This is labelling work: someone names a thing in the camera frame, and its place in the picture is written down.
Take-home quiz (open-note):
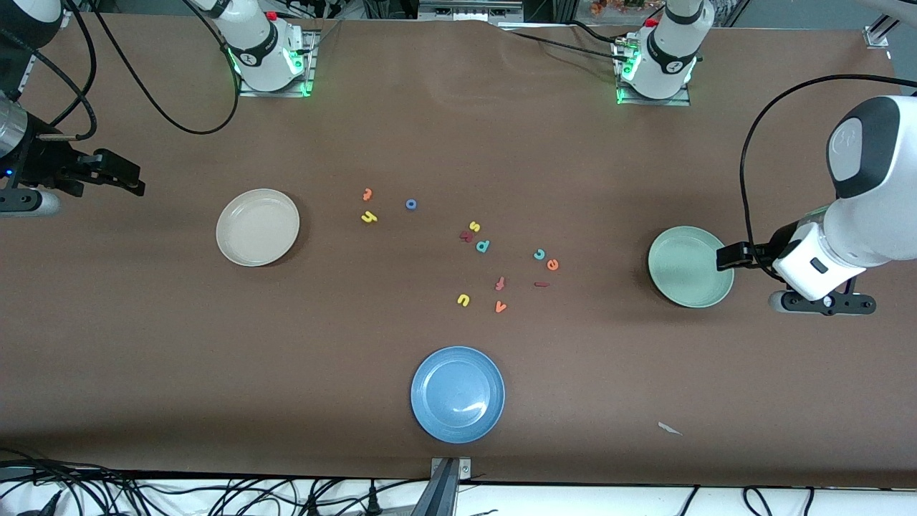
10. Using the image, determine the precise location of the green round plate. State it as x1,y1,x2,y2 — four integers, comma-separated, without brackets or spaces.
648,226,735,309

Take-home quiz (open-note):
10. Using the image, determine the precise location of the beige round plate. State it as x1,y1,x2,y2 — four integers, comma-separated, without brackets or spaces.
216,188,300,267

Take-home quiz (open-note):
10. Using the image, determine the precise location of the brown paper table cover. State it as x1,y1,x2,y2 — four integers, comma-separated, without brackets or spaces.
0,13,917,488

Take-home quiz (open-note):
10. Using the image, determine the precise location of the blue round plate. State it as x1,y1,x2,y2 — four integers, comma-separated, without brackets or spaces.
411,346,506,444

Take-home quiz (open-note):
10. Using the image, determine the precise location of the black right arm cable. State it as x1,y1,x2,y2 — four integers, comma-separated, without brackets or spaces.
0,0,241,140

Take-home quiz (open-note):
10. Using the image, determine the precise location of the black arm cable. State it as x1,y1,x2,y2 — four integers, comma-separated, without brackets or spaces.
0,0,241,140
740,74,917,282

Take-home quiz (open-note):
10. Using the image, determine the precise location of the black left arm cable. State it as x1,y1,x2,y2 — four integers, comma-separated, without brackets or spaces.
740,74,917,282

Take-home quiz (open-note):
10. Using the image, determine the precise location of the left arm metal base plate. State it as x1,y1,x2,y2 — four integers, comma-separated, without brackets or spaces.
615,36,693,108

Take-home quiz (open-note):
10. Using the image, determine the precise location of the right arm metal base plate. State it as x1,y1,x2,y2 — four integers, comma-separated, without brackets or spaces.
239,29,317,98

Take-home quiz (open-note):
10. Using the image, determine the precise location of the looped black floor cable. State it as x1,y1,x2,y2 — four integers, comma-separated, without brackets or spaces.
742,486,816,516

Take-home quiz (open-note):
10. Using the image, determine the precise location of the black base power cable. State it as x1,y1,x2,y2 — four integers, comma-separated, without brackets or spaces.
501,21,631,65

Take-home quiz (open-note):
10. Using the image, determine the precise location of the black floor cable tangle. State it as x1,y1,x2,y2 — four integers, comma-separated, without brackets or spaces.
0,448,431,516

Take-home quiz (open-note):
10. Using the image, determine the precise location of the grey metal frame equipment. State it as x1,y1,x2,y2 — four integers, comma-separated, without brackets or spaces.
419,0,524,22

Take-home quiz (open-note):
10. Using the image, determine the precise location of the dark grey camera pole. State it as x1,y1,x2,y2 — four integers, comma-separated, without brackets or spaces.
410,459,459,516

